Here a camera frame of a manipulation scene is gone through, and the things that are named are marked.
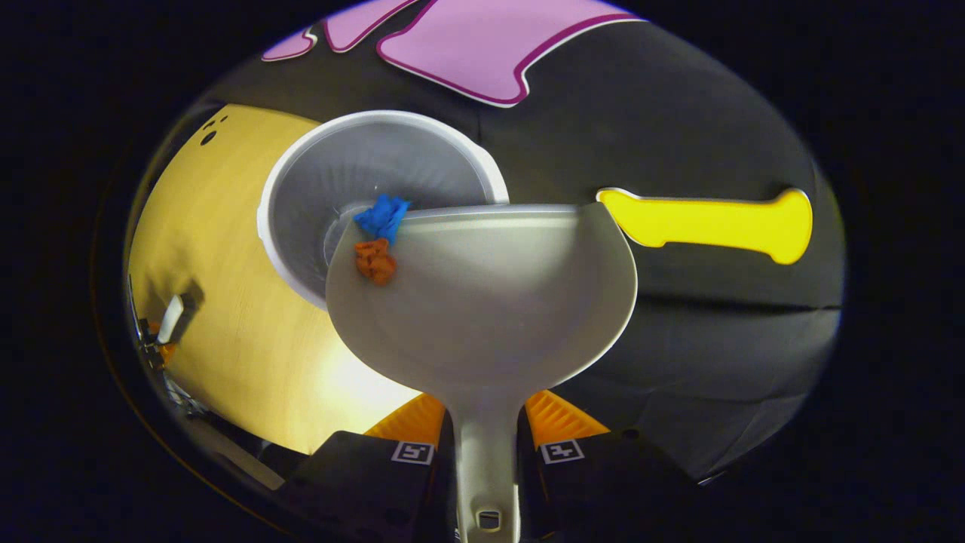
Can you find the white dustpan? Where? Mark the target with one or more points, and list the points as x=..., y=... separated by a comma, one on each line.
x=490, y=302

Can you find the blue paper trash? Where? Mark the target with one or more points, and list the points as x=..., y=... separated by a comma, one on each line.
x=383, y=217

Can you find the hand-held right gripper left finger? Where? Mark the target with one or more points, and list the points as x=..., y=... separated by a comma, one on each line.
x=377, y=483

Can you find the orange paper trash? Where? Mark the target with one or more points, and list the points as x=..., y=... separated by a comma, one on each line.
x=375, y=262

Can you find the wooden desktop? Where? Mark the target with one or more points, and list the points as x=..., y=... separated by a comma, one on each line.
x=226, y=286

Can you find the white ribbed garbage bin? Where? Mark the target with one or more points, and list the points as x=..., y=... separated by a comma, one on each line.
x=354, y=166

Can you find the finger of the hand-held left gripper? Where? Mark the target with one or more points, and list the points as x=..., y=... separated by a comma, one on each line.
x=167, y=352

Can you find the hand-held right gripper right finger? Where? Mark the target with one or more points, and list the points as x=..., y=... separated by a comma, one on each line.
x=595, y=483

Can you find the black backdrop cloth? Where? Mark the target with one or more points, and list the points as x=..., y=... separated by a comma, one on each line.
x=678, y=136

